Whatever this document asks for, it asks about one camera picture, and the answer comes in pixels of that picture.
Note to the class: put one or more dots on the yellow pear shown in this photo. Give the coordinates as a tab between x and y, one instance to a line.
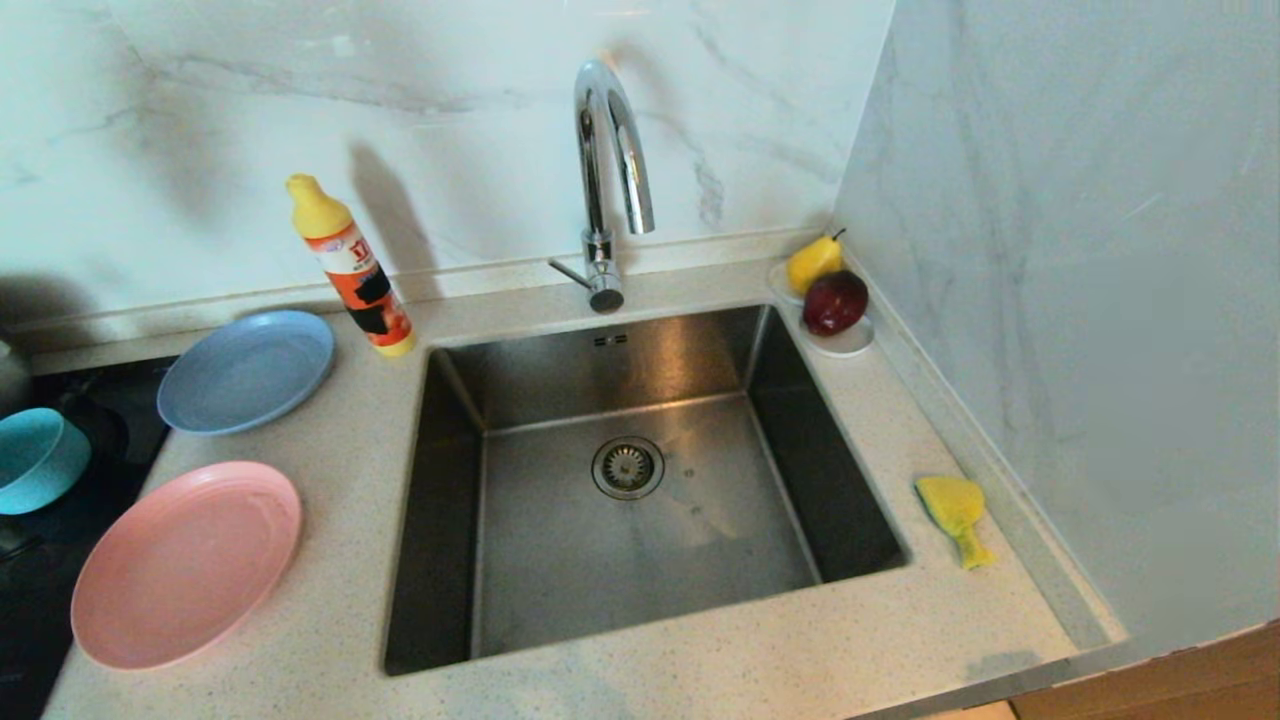
812	262

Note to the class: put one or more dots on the dark red apple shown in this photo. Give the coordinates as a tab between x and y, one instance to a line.
836	302

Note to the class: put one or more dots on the teal ceramic bowl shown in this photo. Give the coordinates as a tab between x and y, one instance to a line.
35	460

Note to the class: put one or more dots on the wooden cabinet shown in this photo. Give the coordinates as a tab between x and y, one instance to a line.
1180	690

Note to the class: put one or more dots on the yellow orange dish soap bottle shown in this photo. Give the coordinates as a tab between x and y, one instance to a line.
358	268

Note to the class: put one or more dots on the chrome faucet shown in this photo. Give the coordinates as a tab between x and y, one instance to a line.
600	150

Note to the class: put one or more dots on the metal sink drain strainer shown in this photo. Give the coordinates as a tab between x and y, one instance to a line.
628	467

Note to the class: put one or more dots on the small white dish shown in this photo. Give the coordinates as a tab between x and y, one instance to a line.
778	280
850	345

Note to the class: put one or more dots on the pink plastic plate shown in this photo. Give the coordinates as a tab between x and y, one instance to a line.
190	560

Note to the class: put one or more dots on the stainless steel sink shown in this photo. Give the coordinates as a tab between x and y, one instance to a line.
650	560

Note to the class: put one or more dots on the yellow fish-shaped sponge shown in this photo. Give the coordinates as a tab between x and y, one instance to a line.
955	505

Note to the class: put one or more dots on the blue plastic plate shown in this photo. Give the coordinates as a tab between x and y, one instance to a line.
245	370

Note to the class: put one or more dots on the black induction cooktop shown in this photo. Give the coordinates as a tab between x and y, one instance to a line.
120	440

